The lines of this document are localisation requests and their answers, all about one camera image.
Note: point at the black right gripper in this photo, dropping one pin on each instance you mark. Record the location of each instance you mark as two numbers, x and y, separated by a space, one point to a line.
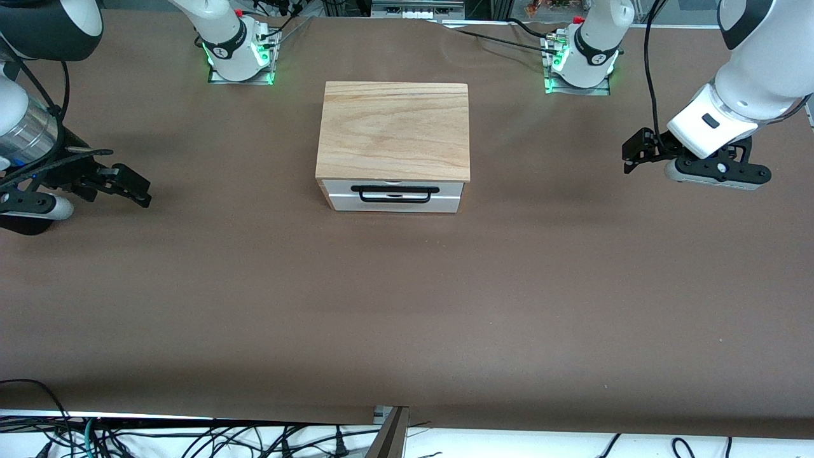
68 172

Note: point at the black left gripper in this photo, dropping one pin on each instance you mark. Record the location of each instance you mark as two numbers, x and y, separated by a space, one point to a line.
655 144

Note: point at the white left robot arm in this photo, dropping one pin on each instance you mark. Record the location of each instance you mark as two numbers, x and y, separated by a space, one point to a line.
757 76

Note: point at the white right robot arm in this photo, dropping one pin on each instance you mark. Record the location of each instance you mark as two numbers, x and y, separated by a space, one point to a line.
222 38

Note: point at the light wooden drawer cabinet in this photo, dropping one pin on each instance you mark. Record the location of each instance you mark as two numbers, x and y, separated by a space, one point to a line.
393 130

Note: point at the black rounded object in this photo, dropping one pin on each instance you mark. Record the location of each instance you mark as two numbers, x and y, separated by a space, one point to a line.
19 226

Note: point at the silver device with ports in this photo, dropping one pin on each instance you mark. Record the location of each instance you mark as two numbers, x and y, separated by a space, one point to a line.
416 7

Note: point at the brown table cover sheet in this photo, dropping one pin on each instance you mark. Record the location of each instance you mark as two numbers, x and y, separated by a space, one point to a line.
407 305

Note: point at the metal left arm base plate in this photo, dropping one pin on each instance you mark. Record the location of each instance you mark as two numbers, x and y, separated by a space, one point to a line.
604 86

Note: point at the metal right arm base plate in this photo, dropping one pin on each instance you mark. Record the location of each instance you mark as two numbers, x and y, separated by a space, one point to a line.
270 51

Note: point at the aluminium profile post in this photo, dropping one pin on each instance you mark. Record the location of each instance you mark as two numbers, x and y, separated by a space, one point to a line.
389 436

